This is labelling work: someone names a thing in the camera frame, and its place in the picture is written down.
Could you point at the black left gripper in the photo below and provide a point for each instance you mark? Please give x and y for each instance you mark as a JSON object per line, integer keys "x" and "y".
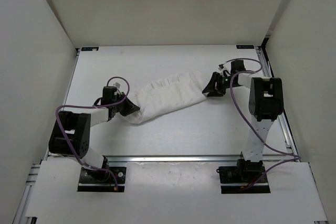
{"x": 130, "y": 107}

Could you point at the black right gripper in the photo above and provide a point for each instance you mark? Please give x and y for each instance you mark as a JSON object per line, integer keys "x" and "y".
{"x": 211, "y": 88}

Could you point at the white pleated skirt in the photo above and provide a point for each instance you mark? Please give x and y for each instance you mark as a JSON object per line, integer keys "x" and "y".
{"x": 166, "y": 95}

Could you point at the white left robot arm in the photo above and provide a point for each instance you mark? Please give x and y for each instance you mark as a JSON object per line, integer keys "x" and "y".
{"x": 71, "y": 133}

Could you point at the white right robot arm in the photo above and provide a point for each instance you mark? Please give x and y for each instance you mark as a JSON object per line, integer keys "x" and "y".
{"x": 265, "y": 103}

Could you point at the blue right corner label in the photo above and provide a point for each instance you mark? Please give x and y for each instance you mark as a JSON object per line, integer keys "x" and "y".
{"x": 245, "y": 47}

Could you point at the blue corner label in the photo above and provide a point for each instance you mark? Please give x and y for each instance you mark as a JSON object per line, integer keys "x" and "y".
{"x": 89, "y": 48}
{"x": 245, "y": 47}

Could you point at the blue left corner label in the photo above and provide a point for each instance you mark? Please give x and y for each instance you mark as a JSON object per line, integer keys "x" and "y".
{"x": 89, "y": 48}

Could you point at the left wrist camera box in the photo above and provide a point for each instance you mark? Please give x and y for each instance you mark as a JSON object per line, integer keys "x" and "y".
{"x": 117, "y": 85}

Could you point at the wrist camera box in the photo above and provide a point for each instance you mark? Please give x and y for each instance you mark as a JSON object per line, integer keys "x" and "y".
{"x": 117, "y": 85}
{"x": 223, "y": 70}

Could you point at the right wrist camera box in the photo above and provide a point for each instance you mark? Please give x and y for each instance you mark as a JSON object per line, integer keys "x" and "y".
{"x": 223, "y": 70}

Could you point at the aluminium front table rail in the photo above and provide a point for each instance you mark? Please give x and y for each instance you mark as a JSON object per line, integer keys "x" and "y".
{"x": 180, "y": 158}

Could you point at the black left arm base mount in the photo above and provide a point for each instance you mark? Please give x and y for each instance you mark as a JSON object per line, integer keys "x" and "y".
{"x": 97, "y": 181}

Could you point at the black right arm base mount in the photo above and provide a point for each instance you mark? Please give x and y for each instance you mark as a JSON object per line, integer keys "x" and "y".
{"x": 245, "y": 177}

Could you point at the aluminium right frame rail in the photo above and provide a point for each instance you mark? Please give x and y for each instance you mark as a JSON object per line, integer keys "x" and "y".
{"x": 273, "y": 96}

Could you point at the aluminium frame rail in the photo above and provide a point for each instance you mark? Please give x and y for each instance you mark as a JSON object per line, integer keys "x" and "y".
{"x": 273, "y": 96}
{"x": 21, "y": 212}

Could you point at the aluminium left frame rail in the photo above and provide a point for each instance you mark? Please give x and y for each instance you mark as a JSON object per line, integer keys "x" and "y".
{"x": 21, "y": 212}

